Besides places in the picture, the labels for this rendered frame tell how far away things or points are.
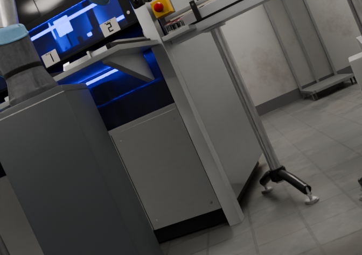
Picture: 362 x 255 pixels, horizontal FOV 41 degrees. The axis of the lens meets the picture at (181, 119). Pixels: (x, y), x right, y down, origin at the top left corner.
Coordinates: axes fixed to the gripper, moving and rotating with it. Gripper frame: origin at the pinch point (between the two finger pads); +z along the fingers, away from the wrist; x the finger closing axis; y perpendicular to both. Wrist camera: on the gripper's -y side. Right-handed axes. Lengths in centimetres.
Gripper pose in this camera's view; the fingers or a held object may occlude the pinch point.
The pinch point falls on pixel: (149, 1)
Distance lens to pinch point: 200.3
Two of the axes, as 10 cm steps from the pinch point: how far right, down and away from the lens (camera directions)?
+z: 4.5, 2.1, 8.7
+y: -2.4, -9.1, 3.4
